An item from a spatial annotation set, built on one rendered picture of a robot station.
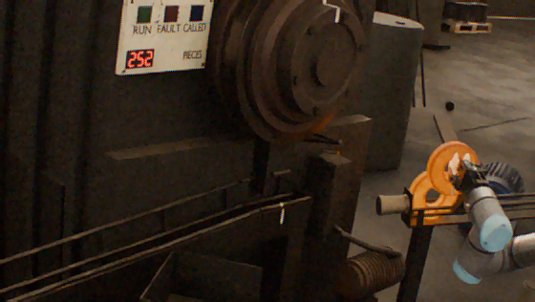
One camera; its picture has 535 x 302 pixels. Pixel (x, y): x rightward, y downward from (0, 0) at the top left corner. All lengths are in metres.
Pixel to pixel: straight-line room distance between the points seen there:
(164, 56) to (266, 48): 0.24
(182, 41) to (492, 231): 0.90
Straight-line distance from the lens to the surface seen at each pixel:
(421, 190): 2.49
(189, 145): 2.07
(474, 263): 2.18
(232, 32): 1.98
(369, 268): 2.41
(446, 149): 2.36
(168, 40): 1.97
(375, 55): 4.82
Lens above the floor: 1.50
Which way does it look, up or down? 17 degrees down
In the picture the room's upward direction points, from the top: 8 degrees clockwise
